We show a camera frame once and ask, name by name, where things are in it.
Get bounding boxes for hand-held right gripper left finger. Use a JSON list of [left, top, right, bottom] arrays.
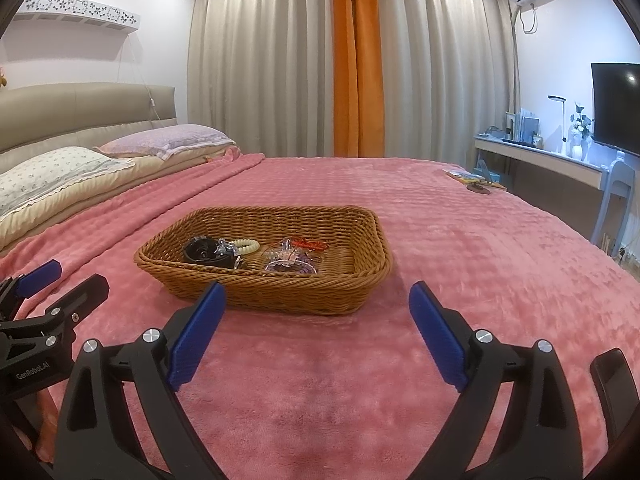
[[52, 281, 228, 480]]

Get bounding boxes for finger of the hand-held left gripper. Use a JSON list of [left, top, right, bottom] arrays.
[[0, 260, 63, 317], [0, 274, 110, 356]]

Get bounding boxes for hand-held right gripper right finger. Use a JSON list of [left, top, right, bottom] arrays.
[[407, 281, 583, 480]]

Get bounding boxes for brown wicker basket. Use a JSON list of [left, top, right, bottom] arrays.
[[133, 205, 393, 317]]

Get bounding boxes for clear bead bracelet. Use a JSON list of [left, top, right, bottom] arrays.
[[261, 240, 321, 276]]

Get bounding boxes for black hair accessory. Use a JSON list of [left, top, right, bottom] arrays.
[[182, 237, 236, 268]]

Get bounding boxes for pink fleece blanket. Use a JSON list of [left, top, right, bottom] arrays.
[[0, 152, 640, 480]]

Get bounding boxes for white floral pillow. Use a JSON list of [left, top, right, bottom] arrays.
[[0, 146, 136, 221]]

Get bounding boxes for beige quilt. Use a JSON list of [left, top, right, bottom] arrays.
[[0, 145, 241, 253]]

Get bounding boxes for colourful picture book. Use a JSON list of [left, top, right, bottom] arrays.
[[444, 169, 508, 192]]

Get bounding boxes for light blue box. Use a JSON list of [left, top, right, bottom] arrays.
[[477, 157, 508, 183]]

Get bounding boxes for beige padded headboard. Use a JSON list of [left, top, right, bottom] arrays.
[[0, 82, 178, 171]]

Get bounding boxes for purple pillow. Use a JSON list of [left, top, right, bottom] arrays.
[[94, 124, 236, 158]]

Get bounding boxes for white desk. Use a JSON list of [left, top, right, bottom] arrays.
[[472, 132, 613, 196]]

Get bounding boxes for upright books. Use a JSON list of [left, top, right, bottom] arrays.
[[519, 107, 542, 146]]

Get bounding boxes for white vase with flowers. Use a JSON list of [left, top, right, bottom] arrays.
[[569, 102, 597, 161]]

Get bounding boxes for light blue chair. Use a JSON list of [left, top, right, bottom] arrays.
[[590, 152, 638, 256]]

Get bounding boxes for white desk lamp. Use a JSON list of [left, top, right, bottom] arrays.
[[547, 94, 571, 153]]

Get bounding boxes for beige curtain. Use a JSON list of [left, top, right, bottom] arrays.
[[187, 0, 336, 156], [377, 0, 521, 196]]

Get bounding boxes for orange curtain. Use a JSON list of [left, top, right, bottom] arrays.
[[330, 0, 383, 158]]

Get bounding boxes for black television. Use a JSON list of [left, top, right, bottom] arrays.
[[590, 61, 640, 153]]

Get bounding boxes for white cord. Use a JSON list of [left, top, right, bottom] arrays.
[[117, 32, 161, 123]]

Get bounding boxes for white wall shelf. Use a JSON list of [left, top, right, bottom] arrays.
[[10, 0, 141, 31]]

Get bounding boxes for air conditioner cord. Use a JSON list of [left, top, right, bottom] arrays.
[[517, 2, 541, 35]]

